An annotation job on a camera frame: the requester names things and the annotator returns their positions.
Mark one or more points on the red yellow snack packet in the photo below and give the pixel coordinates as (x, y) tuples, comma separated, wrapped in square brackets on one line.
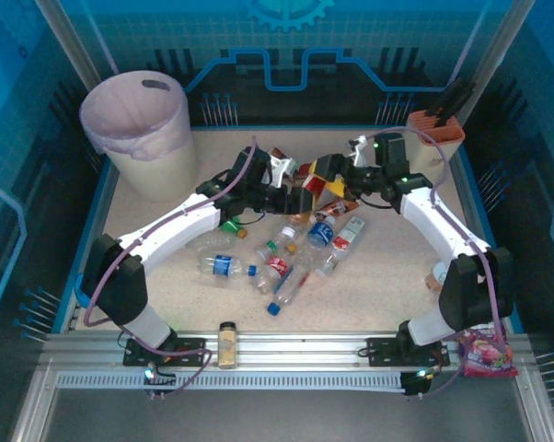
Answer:
[(334, 189)]

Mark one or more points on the blue label white cap bottle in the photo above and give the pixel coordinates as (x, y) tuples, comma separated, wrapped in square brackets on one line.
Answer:
[(320, 234)]

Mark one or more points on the clear bottle with green band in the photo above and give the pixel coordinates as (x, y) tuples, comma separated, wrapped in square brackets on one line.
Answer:
[(284, 235)]

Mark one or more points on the green bottle with orange cap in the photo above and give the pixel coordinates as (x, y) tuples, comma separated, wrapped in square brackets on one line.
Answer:
[(231, 226)]

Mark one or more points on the slim red white label bottle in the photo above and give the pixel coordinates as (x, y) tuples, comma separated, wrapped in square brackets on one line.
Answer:
[(346, 241)]

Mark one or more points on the clear bottle with white cap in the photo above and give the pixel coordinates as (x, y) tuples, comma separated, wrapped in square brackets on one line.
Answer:
[(212, 241)]

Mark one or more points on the red cola label bottle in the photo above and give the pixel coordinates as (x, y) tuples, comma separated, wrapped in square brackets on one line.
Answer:
[(277, 267)]

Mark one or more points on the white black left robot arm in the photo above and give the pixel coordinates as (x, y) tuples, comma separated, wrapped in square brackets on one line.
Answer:
[(166, 230)]

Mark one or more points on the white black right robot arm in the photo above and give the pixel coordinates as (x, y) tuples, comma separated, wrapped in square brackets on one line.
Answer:
[(442, 225)]

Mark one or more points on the cream waste bin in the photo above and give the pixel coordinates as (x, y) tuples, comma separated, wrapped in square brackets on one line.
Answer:
[(166, 175)]

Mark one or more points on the pale purple bin liner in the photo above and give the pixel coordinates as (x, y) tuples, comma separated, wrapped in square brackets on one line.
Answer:
[(130, 110)]

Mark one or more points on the small brown plastic bottle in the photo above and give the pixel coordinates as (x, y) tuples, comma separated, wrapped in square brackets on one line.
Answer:
[(339, 209)]

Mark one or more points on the cream orange knife block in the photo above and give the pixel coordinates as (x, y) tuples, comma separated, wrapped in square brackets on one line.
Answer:
[(431, 156)]

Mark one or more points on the small peach plastic cup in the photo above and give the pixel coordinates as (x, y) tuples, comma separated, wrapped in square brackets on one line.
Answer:
[(435, 278)]

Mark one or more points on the spice jar with black lid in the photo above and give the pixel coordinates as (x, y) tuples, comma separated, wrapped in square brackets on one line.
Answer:
[(227, 345)]

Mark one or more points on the black base controller board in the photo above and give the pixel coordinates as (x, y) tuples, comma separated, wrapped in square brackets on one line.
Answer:
[(159, 380), (417, 382)]

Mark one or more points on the purple candy bag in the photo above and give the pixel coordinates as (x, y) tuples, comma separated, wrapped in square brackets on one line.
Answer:
[(486, 357)]

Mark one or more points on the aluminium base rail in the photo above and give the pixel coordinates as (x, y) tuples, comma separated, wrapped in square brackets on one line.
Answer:
[(304, 350)]

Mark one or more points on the aluminium frame post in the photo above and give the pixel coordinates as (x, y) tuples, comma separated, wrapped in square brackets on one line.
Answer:
[(500, 46), (72, 46)]

